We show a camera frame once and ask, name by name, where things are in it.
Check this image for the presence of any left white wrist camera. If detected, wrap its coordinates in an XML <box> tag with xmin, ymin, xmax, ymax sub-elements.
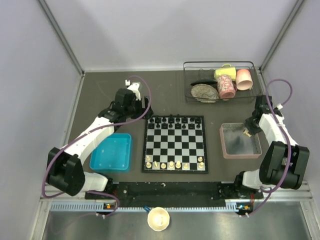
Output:
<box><xmin>125</xmin><ymin>79</ymin><xmax>141</xmax><ymax>101</ymax></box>

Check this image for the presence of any purple cable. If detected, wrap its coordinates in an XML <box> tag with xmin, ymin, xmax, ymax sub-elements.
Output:
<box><xmin>41</xmin><ymin>75</ymin><xmax>152</xmax><ymax>217</ymax></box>
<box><xmin>246</xmin><ymin>78</ymin><xmax>294</xmax><ymax>217</ymax></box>

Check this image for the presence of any yellow mug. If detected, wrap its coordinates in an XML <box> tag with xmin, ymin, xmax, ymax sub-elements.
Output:
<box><xmin>214</xmin><ymin>63</ymin><xmax>237</xmax><ymax>81</ymax></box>

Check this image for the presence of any cream white bowl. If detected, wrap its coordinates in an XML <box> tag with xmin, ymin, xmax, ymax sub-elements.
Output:
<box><xmin>147</xmin><ymin>207</ymin><xmax>170</xmax><ymax>232</ymax></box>

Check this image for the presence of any black wire dish rack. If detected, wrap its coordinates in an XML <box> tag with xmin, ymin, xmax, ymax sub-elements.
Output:
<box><xmin>183</xmin><ymin>61</ymin><xmax>262</xmax><ymax>104</ymax></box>

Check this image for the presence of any white queen piece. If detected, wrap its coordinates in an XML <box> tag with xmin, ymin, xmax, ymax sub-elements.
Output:
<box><xmin>175</xmin><ymin>161</ymin><xmax>181</xmax><ymax>169</ymax></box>

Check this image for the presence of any grey cable duct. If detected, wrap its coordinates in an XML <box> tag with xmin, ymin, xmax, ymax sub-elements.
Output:
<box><xmin>50</xmin><ymin>201</ymin><xmax>239</xmax><ymax>213</ymax></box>

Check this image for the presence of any light pink cup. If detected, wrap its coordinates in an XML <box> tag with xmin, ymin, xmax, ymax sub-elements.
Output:
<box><xmin>235</xmin><ymin>69</ymin><xmax>253</xmax><ymax>91</ymax></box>

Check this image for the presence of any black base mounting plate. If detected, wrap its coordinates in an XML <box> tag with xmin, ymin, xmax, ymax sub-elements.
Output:
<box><xmin>84</xmin><ymin>181</ymin><xmax>265</xmax><ymax>201</ymax></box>

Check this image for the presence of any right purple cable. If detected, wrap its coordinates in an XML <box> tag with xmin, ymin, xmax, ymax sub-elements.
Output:
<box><xmin>246</xmin><ymin>78</ymin><xmax>294</xmax><ymax>217</ymax></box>

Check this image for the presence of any blue plastic tray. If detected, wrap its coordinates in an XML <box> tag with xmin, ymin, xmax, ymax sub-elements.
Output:
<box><xmin>89</xmin><ymin>133</ymin><xmax>133</xmax><ymax>173</ymax></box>

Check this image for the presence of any black white chess board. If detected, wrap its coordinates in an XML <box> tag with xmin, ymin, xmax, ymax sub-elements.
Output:
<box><xmin>141</xmin><ymin>114</ymin><xmax>209</xmax><ymax>174</ymax></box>

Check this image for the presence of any white king piece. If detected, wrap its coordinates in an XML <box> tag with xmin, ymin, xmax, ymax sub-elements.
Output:
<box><xmin>168</xmin><ymin>161</ymin><xmax>175</xmax><ymax>169</ymax></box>

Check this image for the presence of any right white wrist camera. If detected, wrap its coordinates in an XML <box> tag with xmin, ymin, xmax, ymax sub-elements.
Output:
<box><xmin>272</xmin><ymin>103</ymin><xmax>283</xmax><ymax>117</ymax></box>

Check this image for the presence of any pink plastic tray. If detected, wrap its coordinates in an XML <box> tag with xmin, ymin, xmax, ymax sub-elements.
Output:
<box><xmin>219</xmin><ymin>123</ymin><xmax>262</xmax><ymax>159</ymax></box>

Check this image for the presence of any speckled ceramic plate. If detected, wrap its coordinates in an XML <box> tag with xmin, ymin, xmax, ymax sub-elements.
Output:
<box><xmin>190</xmin><ymin>84</ymin><xmax>219</xmax><ymax>103</ymax></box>

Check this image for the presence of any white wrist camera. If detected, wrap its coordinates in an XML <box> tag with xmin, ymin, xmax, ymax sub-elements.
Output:
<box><xmin>272</xmin><ymin>103</ymin><xmax>283</xmax><ymax>117</ymax></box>
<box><xmin>125</xmin><ymin>79</ymin><xmax>141</xmax><ymax>101</ymax></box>

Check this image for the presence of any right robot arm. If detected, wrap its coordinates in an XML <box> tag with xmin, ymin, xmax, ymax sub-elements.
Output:
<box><xmin>233</xmin><ymin>95</ymin><xmax>310</xmax><ymax>198</ymax></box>

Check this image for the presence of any pink patterned mug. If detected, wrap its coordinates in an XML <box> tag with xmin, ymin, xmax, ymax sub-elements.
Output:
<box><xmin>217</xmin><ymin>75</ymin><xmax>236</xmax><ymax>100</ymax></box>

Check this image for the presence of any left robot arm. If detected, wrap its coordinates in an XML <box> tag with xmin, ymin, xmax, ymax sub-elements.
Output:
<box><xmin>42</xmin><ymin>88</ymin><xmax>153</xmax><ymax>199</ymax></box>

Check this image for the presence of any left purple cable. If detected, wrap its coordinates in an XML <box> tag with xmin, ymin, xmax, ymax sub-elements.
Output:
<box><xmin>41</xmin><ymin>75</ymin><xmax>152</xmax><ymax>217</ymax></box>

